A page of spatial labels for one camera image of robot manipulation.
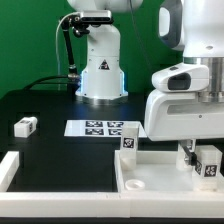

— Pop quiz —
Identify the camera on black mount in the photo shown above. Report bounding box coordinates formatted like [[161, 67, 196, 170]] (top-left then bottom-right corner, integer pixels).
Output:
[[61, 10, 113, 37]]

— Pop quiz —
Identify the black cable bundle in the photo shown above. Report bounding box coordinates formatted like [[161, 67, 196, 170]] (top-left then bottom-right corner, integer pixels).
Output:
[[23, 19, 83, 92]]

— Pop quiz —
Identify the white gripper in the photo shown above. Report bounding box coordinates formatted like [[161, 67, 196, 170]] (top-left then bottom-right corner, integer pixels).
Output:
[[144, 63, 224, 166]]

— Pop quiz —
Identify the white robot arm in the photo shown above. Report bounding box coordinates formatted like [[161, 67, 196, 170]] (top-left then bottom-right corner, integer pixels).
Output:
[[67, 0, 224, 167]]

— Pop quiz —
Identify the white U-shaped fence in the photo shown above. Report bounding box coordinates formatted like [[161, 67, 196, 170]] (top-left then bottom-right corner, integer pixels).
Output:
[[0, 151, 224, 218]]

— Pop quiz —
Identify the white fiducial tag sheet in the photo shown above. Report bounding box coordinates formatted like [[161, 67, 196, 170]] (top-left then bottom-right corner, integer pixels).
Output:
[[64, 120, 146, 138]]

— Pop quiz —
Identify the grey thin cable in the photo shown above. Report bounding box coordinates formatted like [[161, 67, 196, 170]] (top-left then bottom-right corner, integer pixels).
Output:
[[54, 13, 81, 92]]

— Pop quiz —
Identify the white square tabletop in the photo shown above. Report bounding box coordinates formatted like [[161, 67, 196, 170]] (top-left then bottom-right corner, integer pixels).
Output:
[[114, 151, 224, 193]]

